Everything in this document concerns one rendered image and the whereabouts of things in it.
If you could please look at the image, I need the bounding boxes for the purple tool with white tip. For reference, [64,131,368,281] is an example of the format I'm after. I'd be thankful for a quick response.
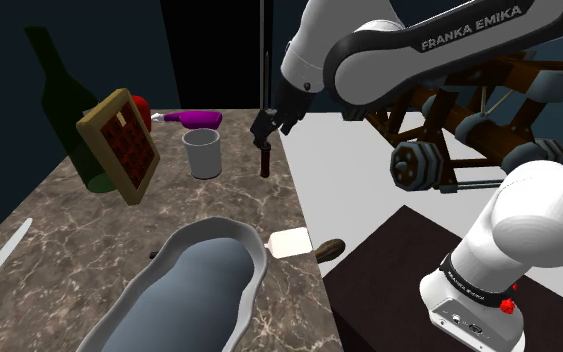
[150,110,224,131]

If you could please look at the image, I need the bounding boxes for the white cup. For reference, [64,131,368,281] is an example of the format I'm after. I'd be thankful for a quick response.
[181,127,224,181]

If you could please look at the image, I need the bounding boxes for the red round object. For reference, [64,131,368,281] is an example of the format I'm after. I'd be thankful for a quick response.
[130,95,153,134]

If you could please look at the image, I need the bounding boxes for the wooden framed brown board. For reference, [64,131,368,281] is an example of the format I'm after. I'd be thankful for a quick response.
[75,88,161,206]

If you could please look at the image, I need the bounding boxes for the dark robot stand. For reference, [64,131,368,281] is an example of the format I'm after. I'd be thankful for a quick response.
[322,204,563,352]

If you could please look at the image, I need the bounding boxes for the grey oval dish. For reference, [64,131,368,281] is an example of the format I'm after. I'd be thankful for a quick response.
[75,216,270,352]

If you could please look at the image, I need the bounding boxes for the dark green wine bottle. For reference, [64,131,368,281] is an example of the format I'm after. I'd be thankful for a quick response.
[23,26,117,194]

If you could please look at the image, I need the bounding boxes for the white table knife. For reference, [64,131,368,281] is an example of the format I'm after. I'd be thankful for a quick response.
[0,217,35,300]

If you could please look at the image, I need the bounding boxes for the white spatula with brown handle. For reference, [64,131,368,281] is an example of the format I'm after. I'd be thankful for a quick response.
[264,226,347,265]

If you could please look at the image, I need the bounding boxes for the brown wooden frame, grey wheels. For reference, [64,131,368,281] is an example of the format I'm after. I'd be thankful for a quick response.
[341,50,563,194]

